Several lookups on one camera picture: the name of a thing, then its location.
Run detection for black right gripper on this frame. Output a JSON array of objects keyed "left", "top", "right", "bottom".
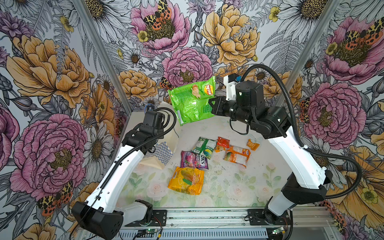
[{"left": 209, "top": 94, "right": 256, "bottom": 125}]

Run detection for green Lays chips bag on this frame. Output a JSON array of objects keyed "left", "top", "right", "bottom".
[{"left": 168, "top": 76, "right": 216, "bottom": 125}]

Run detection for blue checkered paper bag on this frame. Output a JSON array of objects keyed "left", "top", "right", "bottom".
[{"left": 140, "top": 118, "right": 180, "bottom": 170}]

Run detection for purple candy packet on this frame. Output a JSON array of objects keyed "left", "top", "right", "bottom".
[{"left": 180, "top": 151, "right": 209, "bottom": 170}]

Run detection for yellow orange snack bag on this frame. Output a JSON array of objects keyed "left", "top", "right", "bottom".
[{"left": 168, "top": 167, "right": 205, "bottom": 195}]

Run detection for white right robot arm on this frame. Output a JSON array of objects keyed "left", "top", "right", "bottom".
[{"left": 209, "top": 81, "right": 332, "bottom": 224}]

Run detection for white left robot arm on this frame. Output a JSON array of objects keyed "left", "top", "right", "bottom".
[{"left": 72, "top": 107, "right": 177, "bottom": 240}]

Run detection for red snack packet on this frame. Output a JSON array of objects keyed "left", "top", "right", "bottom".
[{"left": 215, "top": 137, "right": 230, "bottom": 153}]

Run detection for green white snack packet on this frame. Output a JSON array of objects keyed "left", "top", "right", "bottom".
[{"left": 192, "top": 137, "right": 217, "bottom": 159}]

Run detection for orange white snack packet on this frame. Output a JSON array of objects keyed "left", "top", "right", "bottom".
[{"left": 224, "top": 145, "right": 251, "bottom": 168}]

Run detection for small orange snack packet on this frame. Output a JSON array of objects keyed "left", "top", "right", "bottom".
[{"left": 247, "top": 139, "right": 260, "bottom": 151}]

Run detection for floral table mat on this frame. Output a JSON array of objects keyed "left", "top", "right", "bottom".
[{"left": 118, "top": 149, "right": 290, "bottom": 208}]

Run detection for black left corrugated cable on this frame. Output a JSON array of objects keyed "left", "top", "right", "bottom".
[{"left": 98, "top": 107, "right": 178, "bottom": 190}]

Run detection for black corrugated cable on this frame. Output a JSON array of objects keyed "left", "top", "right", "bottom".
[
  {"left": 239, "top": 63, "right": 363, "bottom": 200},
  {"left": 98, "top": 107, "right": 178, "bottom": 190}
]

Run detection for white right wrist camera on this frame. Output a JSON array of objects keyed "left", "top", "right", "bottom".
[{"left": 223, "top": 74, "right": 242, "bottom": 101}]

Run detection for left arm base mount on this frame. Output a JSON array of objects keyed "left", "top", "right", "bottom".
[{"left": 125, "top": 209, "right": 168, "bottom": 227}]

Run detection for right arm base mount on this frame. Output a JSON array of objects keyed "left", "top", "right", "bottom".
[{"left": 244, "top": 209, "right": 293, "bottom": 226}]

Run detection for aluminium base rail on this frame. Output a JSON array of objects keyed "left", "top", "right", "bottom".
[{"left": 119, "top": 205, "right": 337, "bottom": 240}]

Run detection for black right corrugated cable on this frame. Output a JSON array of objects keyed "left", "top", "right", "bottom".
[{"left": 239, "top": 63, "right": 363, "bottom": 200}]

